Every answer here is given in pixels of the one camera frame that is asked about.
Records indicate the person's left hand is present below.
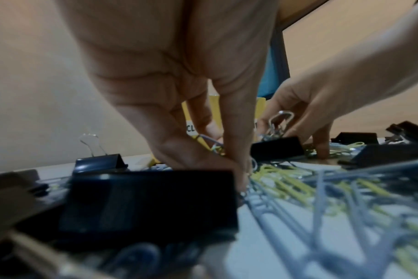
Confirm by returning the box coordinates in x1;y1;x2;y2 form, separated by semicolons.
58;0;281;193

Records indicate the person's right hand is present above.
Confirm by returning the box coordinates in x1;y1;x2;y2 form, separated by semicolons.
256;2;418;161

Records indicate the yellow divided tin box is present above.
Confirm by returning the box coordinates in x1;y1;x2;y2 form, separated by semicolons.
148;94;267;167

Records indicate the black metal binder clip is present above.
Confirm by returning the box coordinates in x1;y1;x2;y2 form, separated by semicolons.
249;110;305;162

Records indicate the small paper clip bunch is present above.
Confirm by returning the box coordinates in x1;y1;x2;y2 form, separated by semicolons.
194;132;228;157

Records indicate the group of black binder clips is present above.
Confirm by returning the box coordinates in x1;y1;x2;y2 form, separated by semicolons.
0;120;418;247

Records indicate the wooden partition panel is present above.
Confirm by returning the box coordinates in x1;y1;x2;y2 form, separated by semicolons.
279;0;418;134

